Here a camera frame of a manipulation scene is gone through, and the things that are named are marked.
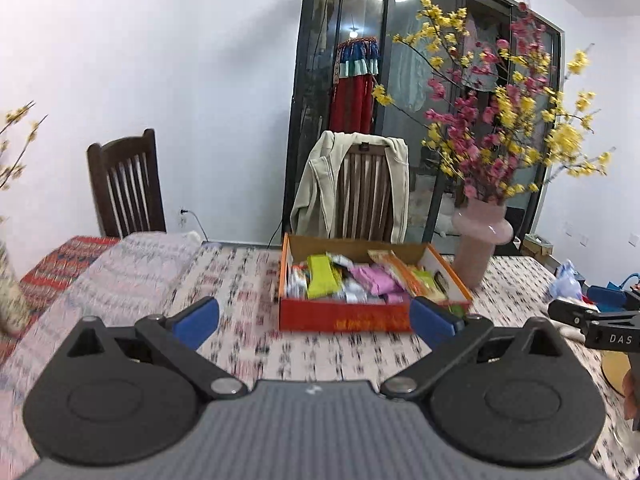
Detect pink and yellow flower branches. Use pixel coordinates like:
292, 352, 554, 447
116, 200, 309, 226
393, 0, 612, 205

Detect person's right hand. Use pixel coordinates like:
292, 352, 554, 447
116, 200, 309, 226
623, 370, 639, 419

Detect wooden chair with jacket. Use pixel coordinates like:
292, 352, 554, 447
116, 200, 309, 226
334, 143, 393, 242

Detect dark wooden chair left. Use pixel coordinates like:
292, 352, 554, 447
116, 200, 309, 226
86, 128, 166, 238

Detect black power cable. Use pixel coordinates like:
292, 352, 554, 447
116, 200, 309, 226
179, 207, 212, 244

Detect patterned vase with flowers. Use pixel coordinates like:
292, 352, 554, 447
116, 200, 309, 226
1, 100, 48, 336

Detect beige jacket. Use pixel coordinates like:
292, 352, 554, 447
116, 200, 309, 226
290, 130, 409, 244

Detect blue plastic bag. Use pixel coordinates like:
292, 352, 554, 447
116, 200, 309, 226
548, 260, 582, 300

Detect orange cardboard snack box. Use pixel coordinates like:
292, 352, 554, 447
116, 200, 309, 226
278, 234, 473, 333

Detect pink patterned blanket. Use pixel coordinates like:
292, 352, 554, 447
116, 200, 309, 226
1, 232, 202, 479

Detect orange gold snack packet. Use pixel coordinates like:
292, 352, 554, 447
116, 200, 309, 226
368, 250, 430, 297

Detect red blue hanging garment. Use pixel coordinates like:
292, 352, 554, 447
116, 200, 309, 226
329, 37, 380, 134

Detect lime green snack packet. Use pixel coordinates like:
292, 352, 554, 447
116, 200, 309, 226
307, 255, 342, 299

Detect calligraphy print tablecloth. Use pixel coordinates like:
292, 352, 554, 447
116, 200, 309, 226
165, 244, 639, 479

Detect pink snack packet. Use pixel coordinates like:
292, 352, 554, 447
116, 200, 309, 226
350, 264, 404, 296

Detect pink glass vase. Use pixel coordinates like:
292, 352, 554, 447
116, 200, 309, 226
452, 198, 513, 289

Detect black framed glass door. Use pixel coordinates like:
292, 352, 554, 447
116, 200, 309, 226
281, 0, 564, 256

